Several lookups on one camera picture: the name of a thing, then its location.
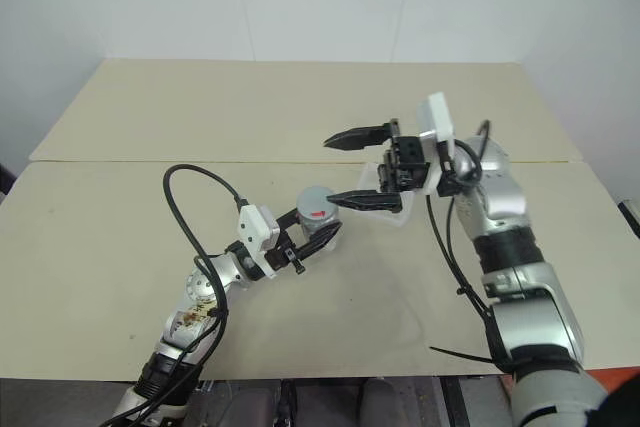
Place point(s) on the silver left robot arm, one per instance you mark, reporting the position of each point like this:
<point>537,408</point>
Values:
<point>195,287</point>

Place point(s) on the grey lidded plastic jar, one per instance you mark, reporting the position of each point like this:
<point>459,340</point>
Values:
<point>315,204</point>

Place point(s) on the clear plastic jar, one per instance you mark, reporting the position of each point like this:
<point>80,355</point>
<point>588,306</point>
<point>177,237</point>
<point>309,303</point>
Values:
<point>327,244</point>

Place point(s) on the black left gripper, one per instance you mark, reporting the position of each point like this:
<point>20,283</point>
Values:
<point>282,254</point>

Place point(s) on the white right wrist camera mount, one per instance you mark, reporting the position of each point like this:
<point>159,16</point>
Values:
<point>436,117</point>

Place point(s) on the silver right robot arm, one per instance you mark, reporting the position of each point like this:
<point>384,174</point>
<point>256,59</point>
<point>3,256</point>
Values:
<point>500,197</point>

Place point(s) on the dark object beside table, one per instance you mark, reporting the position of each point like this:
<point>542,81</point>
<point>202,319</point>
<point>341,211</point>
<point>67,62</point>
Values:
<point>6,179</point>

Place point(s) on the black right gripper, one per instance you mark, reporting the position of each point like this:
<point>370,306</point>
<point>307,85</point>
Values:
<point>407,162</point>

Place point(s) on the translucent white plastic box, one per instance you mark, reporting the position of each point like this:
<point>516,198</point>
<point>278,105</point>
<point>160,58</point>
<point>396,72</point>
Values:
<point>395,219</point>

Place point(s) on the dark object with white edge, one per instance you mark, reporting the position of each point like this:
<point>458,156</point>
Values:
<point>631,219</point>

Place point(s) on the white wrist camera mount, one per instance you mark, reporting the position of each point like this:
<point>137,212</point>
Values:
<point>257,227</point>
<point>436,117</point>

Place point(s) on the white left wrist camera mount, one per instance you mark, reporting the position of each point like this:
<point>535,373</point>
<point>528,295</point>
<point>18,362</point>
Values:
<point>257,227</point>

